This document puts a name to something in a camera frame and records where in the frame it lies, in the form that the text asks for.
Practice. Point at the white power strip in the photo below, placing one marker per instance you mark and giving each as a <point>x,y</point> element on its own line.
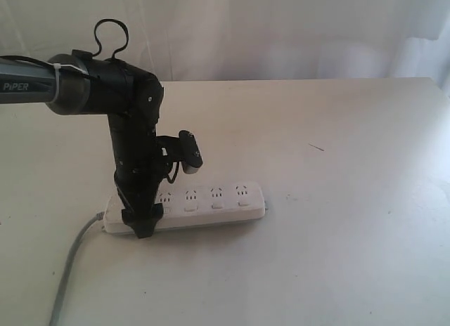
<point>194,206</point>

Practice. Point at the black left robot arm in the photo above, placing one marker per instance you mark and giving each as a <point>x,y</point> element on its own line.
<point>130,97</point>

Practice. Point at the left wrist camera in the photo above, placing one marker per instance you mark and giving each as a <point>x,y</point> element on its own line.
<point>183,149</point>

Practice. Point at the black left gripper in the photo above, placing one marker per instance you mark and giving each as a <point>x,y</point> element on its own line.
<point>137,189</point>

